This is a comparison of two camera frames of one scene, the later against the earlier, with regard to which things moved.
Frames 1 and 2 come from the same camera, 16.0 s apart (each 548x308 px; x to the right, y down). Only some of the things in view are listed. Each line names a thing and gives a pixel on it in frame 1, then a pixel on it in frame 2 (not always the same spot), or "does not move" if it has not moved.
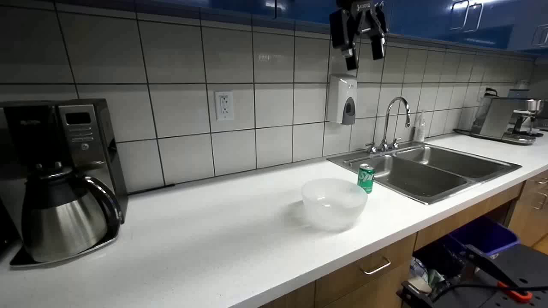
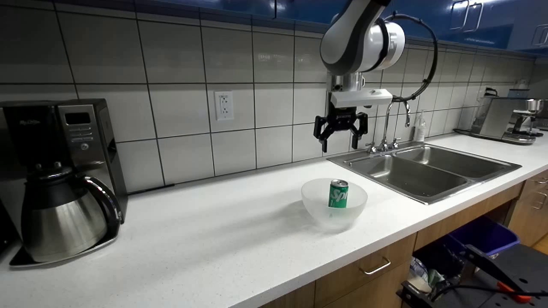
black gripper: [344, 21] to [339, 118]
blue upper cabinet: [507, 22] does not move
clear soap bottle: [421, 130] does not move
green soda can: [365, 178] to [337, 193]
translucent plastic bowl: [332, 204] does not move
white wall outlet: [224, 104] does not move
